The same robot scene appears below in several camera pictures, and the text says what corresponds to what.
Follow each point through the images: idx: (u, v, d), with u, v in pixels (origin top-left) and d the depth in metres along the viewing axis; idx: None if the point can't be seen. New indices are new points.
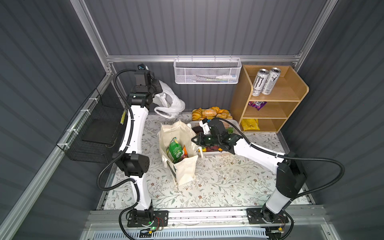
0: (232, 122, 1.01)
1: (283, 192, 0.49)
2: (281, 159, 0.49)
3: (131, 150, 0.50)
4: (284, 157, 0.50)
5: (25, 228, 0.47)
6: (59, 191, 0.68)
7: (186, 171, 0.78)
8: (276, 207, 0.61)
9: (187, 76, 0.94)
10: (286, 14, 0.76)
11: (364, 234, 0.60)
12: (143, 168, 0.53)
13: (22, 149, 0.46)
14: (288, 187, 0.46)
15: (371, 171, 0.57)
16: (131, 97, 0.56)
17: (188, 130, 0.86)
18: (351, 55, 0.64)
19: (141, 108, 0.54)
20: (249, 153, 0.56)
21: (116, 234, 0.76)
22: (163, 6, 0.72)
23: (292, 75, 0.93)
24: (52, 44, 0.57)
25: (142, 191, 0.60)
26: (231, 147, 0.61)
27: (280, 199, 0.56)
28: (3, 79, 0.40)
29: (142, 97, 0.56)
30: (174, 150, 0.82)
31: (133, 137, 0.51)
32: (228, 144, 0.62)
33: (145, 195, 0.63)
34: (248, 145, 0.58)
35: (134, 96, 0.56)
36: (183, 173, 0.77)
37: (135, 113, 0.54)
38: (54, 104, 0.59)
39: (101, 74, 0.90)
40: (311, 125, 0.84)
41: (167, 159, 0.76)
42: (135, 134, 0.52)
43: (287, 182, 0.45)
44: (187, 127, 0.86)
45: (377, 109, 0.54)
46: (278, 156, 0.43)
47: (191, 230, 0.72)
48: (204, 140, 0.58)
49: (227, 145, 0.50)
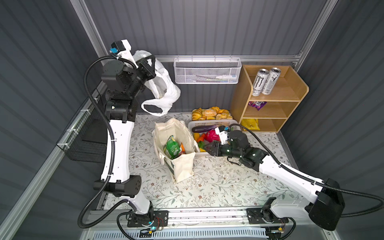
0: (232, 122, 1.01)
1: (316, 221, 0.44)
2: (319, 187, 0.44)
3: (114, 179, 0.41)
4: (322, 186, 0.44)
5: (25, 228, 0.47)
6: (59, 191, 0.68)
7: (184, 168, 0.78)
8: (281, 213, 0.60)
9: (187, 76, 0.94)
10: (286, 14, 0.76)
11: (364, 234, 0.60)
12: (132, 191, 0.45)
13: (22, 149, 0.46)
14: (325, 219, 0.41)
15: (371, 171, 0.57)
16: (109, 107, 0.43)
17: (181, 127, 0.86)
18: (351, 55, 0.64)
19: (124, 124, 0.42)
20: (279, 173, 0.50)
21: (116, 234, 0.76)
22: (163, 6, 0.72)
23: (292, 75, 0.93)
24: (52, 44, 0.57)
25: (138, 204, 0.56)
26: (255, 164, 0.55)
27: (292, 210, 0.55)
28: (3, 79, 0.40)
29: (124, 108, 0.42)
30: (171, 147, 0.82)
31: (116, 163, 0.41)
32: (252, 160, 0.56)
33: (142, 201, 0.60)
34: (277, 165, 0.52)
35: (113, 106, 0.43)
36: (181, 169, 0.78)
37: (117, 130, 0.42)
38: (54, 104, 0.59)
39: (101, 74, 0.90)
40: (311, 125, 0.84)
41: (164, 156, 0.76)
42: (118, 158, 0.42)
43: (324, 212, 0.40)
44: (181, 124, 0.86)
45: (377, 110, 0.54)
46: (315, 184, 0.45)
47: (191, 230, 0.72)
48: (221, 151, 0.67)
49: (251, 162, 0.57)
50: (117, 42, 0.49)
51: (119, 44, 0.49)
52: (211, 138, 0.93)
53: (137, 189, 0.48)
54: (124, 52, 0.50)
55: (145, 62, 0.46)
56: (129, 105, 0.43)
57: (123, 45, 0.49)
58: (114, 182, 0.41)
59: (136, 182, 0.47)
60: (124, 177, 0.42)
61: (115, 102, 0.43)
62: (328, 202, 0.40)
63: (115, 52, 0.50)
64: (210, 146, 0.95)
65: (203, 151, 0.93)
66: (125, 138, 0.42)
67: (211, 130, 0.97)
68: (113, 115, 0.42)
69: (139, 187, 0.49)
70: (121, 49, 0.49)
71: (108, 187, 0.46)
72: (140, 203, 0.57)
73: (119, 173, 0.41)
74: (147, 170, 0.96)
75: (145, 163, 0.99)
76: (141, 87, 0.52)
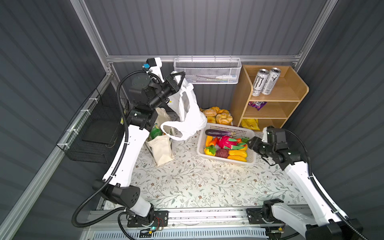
0: (248, 133, 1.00)
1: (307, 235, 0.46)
2: (336, 218, 0.40)
3: (115, 182, 0.41)
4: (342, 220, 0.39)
5: (25, 228, 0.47)
6: (59, 191, 0.68)
7: (164, 151, 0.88)
8: (279, 215, 0.62)
9: (187, 76, 0.95)
10: (286, 14, 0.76)
11: (363, 233, 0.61)
12: (128, 203, 0.43)
13: (22, 149, 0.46)
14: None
15: (371, 171, 0.56)
16: (132, 114, 0.47)
17: (162, 114, 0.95)
18: (351, 55, 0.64)
19: (140, 130, 0.45)
20: (302, 184, 0.47)
21: (116, 234, 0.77)
22: (163, 5, 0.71)
23: (292, 75, 0.93)
24: (51, 43, 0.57)
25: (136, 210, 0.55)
26: (285, 161, 0.53)
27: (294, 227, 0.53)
28: (3, 79, 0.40)
29: (142, 117, 0.46)
30: (154, 134, 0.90)
31: (122, 166, 0.42)
32: (284, 157, 0.53)
33: (141, 207, 0.58)
34: (306, 176, 0.48)
35: (136, 113, 0.47)
36: (161, 153, 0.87)
37: (132, 134, 0.45)
38: (54, 105, 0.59)
39: (101, 74, 0.90)
40: (311, 125, 0.84)
41: (150, 144, 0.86)
42: (125, 162, 0.42)
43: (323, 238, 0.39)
44: (162, 111, 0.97)
45: (377, 109, 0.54)
46: (336, 213, 0.40)
47: (191, 230, 0.72)
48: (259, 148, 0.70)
49: (280, 156, 0.54)
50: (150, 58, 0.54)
51: (151, 61, 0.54)
52: (224, 143, 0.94)
53: (134, 201, 0.46)
54: (155, 68, 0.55)
55: (170, 76, 0.49)
56: (149, 116, 0.46)
57: (154, 62, 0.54)
58: (113, 185, 0.40)
59: (134, 193, 0.45)
60: (124, 183, 0.41)
61: (138, 111, 0.48)
62: (335, 234, 0.37)
63: (147, 67, 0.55)
64: (220, 151, 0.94)
65: (212, 156, 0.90)
66: (137, 146, 0.45)
67: (224, 136, 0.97)
68: (132, 122, 0.46)
69: (135, 201, 0.47)
70: (152, 65, 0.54)
71: (105, 190, 0.44)
72: (139, 208, 0.56)
73: (121, 177, 0.41)
74: (147, 170, 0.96)
75: (145, 163, 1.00)
76: (165, 100, 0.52)
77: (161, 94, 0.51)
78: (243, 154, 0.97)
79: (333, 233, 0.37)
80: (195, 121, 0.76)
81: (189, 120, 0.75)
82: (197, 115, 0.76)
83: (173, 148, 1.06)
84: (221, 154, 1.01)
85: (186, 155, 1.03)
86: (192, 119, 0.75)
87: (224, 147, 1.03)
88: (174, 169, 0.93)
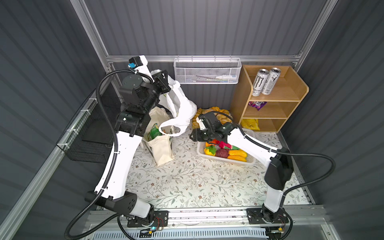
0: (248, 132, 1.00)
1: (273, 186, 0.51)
2: (273, 153, 0.50)
3: (107, 195, 0.38)
4: (276, 152, 0.50)
5: (24, 228, 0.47)
6: (59, 191, 0.68)
7: (164, 151, 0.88)
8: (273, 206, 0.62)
9: (187, 76, 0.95)
10: (286, 14, 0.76)
11: (363, 233, 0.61)
12: (125, 210, 0.42)
13: (22, 149, 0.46)
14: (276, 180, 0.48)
15: (371, 171, 0.57)
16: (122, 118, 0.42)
17: (163, 114, 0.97)
18: (350, 55, 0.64)
19: (130, 137, 0.41)
20: (242, 144, 0.56)
21: (116, 234, 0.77)
22: (163, 5, 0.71)
23: (292, 75, 0.93)
24: (51, 43, 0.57)
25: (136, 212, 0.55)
26: (224, 136, 0.60)
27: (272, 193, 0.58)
28: (3, 79, 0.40)
29: (133, 121, 0.42)
30: (154, 134, 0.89)
31: (114, 177, 0.39)
32: (222, 132, 0.60)
33: (140, 208, 0.57)
34: (242, 137, 0.57)
35: (125, 118, 0.42)
36: (161, 153, 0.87)
37: (122, 143, 0.41)
38: (54, 105, 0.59)
39: (101, 74, 0.90)
40: (311, 125, 0.84)
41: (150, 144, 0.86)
42: (116, 173, 0.40)
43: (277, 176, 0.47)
44: (162, 111, 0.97)
45: (377, 109, 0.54)
46: (271, 150, 0.52)
47: (191, 230, 0.72)
48: (202, 135, 0.74)
49: (219, 133, 0.62)
50: (136, 57, 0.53)
51: (137, 60, 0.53)
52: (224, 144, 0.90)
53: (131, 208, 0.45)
54: (141, 67, 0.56)
55: (161, 75, 0.47)
56: (140, 120, 0.42)
57: (140, 61, 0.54)
58: (106, 198, 0.38)
59: (130, 200, 0.43)
60: (117, 194, 0.39)
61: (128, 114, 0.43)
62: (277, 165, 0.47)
63: (133, 67, 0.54)
64: (220, 151, 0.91)
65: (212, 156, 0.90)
66: (129, 154, 0.41)
67: None
68: (122, 127, 0.42)
69: (132, 207, 0.46)
70: (139, 64, 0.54)
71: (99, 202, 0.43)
72: (138, 210, 0.56)
73: (114, 189, 0.39)
74: (147, 170, 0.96)
75: (145, 163, 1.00)
76: (156, 99, 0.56)
77: (152, 93, 0.47)
78: (243, 154, 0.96)
79: (277, 166, 0.46)
80: (186, 114, 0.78)
81: (181, 114, 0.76)
82: (189, 107, 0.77)
83: (173, 148, 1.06)
84: (221, 154, 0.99)
85: (186, 155, 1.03)
86: (184, 111, 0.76)
87: (224, 147, 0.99)
88: (174, 169, 0.93)
